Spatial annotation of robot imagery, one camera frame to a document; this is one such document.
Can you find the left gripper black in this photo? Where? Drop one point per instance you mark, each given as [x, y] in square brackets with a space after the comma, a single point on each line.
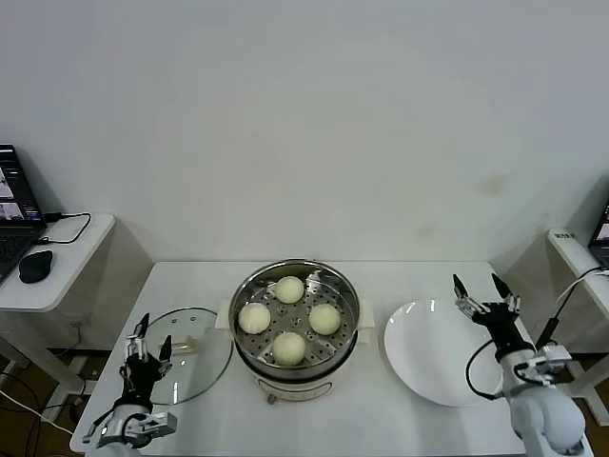
[139, 378]

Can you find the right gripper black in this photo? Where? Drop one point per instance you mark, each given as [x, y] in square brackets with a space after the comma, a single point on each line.
[504, 328]

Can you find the round glass pot lid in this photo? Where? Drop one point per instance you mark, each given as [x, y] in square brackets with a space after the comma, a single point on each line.
[200, 362]

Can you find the white steamed baozi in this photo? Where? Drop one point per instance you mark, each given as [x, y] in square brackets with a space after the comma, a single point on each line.
[254, 318]
[289, 289]
[288, 348]
[325, 319]

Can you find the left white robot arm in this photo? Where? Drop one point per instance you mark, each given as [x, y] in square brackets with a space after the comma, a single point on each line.
[119, 435]

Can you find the perforated steel steamer basket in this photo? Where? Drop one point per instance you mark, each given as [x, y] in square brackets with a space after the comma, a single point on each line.
[333, 285]

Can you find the round white plate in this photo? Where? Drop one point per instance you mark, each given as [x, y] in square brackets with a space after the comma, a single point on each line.
[428, 352]

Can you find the white side table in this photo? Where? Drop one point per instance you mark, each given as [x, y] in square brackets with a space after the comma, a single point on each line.
[76, 266]
[578, 252]

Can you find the black computer mouse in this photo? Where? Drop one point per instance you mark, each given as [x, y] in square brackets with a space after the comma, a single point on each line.
[35, 265]

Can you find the cream electric pot base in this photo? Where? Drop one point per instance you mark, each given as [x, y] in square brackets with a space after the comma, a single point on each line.
[295, 385]

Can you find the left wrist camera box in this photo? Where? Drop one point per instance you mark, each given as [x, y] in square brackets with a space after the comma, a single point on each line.
[154, 423]

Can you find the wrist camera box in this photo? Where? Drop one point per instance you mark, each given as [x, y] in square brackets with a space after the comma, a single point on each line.
[154, 423]
[547, 364]

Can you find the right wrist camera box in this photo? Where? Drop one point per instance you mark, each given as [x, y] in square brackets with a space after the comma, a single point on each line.
[547, 364]

